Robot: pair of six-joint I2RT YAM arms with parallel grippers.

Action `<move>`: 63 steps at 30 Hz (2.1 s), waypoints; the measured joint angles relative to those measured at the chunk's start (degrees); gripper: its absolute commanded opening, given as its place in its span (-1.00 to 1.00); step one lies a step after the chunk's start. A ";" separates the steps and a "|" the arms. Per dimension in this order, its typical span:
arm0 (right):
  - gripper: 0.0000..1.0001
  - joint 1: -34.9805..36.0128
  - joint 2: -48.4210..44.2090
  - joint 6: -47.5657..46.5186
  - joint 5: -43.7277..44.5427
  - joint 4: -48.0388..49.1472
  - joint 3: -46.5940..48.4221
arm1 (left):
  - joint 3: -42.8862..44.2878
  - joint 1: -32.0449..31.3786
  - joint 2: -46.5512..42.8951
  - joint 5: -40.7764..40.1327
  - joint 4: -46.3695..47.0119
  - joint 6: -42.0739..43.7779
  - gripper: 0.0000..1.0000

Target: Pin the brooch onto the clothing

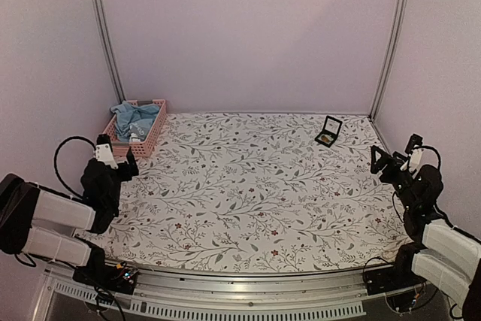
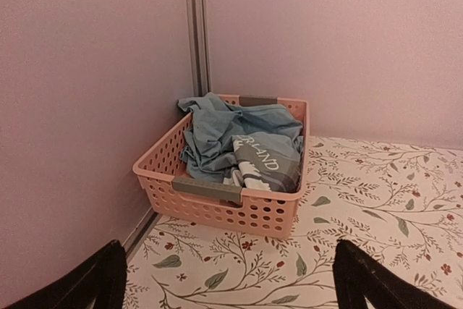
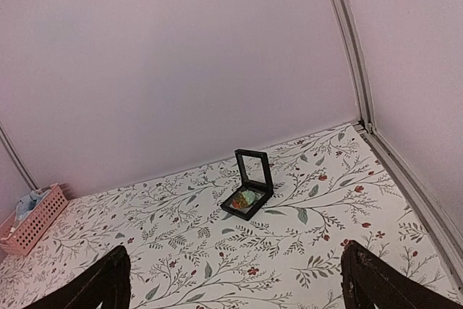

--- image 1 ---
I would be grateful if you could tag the right aluminium frame post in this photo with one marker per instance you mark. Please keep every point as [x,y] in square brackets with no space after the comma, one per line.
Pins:
[389,58]

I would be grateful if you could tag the aluminium front rail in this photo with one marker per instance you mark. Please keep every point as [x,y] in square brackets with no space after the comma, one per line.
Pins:
[179,294]

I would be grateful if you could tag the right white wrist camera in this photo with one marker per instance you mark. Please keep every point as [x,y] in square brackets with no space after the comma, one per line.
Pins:
[414,153]

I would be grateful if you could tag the aluminium frame post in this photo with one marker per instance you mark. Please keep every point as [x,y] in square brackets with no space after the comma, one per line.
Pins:
[389,58]
[107,47]

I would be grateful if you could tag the pink plastic basket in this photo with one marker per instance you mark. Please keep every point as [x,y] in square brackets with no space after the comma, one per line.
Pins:
[139,149]

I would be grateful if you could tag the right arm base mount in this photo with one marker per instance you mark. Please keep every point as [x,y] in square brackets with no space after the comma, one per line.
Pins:
[403,292]

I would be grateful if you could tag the black open brooch box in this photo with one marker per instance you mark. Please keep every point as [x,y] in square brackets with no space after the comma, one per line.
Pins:
[332,128]

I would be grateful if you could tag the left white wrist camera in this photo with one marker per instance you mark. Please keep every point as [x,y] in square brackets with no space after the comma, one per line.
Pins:
[104,151]

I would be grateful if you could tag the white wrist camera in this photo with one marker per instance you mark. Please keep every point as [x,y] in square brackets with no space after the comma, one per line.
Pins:
[104,151]
[414,153]

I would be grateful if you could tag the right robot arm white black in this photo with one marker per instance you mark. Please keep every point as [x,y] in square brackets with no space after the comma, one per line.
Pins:
[439,252]

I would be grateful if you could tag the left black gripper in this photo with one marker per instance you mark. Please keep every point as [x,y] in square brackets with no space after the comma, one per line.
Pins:
[127,174]

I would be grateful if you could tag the left aluminium frame post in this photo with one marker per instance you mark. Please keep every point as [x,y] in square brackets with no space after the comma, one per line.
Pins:
[107,47]

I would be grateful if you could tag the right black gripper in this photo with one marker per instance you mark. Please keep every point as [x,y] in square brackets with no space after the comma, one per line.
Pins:
[395,163]

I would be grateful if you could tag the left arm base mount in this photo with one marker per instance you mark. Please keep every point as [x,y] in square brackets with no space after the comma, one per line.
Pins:
[119,278]

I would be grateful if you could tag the light blue printed t-shirt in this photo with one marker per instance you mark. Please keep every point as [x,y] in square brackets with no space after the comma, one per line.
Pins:
[133,123]

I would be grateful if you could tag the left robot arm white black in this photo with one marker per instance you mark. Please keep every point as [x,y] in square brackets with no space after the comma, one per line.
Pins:
[24,204]

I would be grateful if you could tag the floral patterned tablecloth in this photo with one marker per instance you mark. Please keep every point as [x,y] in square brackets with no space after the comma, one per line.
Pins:
[256,193]

